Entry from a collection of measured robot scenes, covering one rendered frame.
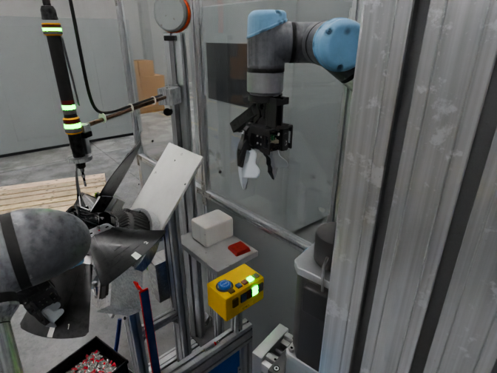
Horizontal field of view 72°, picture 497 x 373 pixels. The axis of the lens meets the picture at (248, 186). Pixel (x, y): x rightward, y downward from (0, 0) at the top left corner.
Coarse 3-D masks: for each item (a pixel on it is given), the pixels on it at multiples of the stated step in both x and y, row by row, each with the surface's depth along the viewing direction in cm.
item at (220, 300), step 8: (232, 272) 113; (240, 272) 113; (248, 272) 113; (256, 272) 113; (216, 280) 109; (232, 280) 109; (240, 280) 109; (256, 280) 109; (208, 288) 108; (216, 288) 106; (232, 288) 106; (240, 288) 106; (248, 288) 107; (208, 296) 110; (216, 296) 105; (224, 296) 103; (232, 296) 103; (256, 296) 111; (216, 304) 107; (224, 304) 103; (240, 304) 107; (248, 304) 110; (224, 312) 104; (232, 312) 106
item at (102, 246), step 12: (120, 228) 112; (96, 240) 105; (108, 240) 105; (120, 240) 104; (132, 240) 103; (144, 240) 102; (156, 240) 100; (96, 252) 101; (108, 252) 100; (120, 252) 98; (132, 252) 98; (144, 252) 96; (96, 264) 97; (108, 264) 96; (120, 264) 95; (132, 264) 94; (108, 276) 93
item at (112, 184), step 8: (136, 144) 110; (136, 152) 126; (128, 160) 119; (120, 168) 114; (128, 168) 125; (112, 176) 112; (120, 176) 121; (112, 184) 119; (104, 192) 116; (112, 192) 122
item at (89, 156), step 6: (84, 126) 100; (84, 132) 100; (90, 132) 102; (84, 138) 100; (84, 144) 101; (84, 150) 102; (90, 150) 103; (72, 156) 100; (84, 156) 100; (90, 156) 101; (72, 162) 98; (78, 162) 98; (84, 162) 99
